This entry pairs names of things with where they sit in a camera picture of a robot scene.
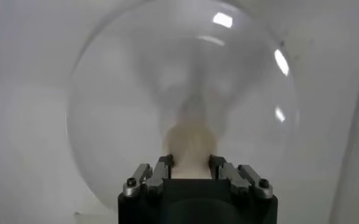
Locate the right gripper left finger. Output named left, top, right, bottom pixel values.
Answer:
left=123, top=153, right=175, bottom=198

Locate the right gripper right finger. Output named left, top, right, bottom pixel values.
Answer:
left=208, top=153, right=274, bottom=200

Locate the white steamed baozi bun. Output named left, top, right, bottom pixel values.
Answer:
left=163, top=117, right=219, bottom=180

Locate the white round plate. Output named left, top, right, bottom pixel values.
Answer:
left=65, top=0, right=299, bottom=214

